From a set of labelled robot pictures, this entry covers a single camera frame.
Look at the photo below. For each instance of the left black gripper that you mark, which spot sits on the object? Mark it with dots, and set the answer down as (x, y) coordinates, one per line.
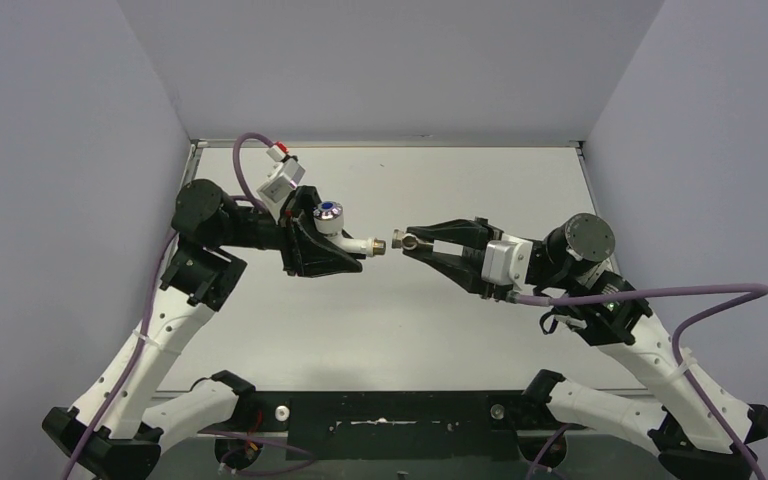
(293, 234)

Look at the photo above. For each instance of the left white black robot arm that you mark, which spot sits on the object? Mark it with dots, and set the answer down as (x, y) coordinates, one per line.
(114, 430)

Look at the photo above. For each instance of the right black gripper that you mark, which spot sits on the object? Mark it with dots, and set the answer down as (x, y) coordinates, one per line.
(473, 237)

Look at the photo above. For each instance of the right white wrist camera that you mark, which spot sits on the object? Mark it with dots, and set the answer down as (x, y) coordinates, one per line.
(506, 262)

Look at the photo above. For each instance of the white faucet with chrome knob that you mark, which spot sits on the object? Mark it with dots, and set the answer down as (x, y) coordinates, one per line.
(329, 221)

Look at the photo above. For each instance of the metal tee pipe fitting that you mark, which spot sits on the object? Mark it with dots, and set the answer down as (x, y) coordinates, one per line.
(402, 240)

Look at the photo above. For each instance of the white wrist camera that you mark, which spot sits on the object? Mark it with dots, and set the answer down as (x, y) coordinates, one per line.
(506, 262)
(284, 178)

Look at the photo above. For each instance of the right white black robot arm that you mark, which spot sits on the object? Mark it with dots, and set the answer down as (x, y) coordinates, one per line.
(693, 426)

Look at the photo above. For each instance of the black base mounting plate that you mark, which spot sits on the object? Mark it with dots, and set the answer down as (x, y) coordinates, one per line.
(499, 425)

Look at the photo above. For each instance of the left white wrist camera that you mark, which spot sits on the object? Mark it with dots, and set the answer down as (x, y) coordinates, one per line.
(284, 178)

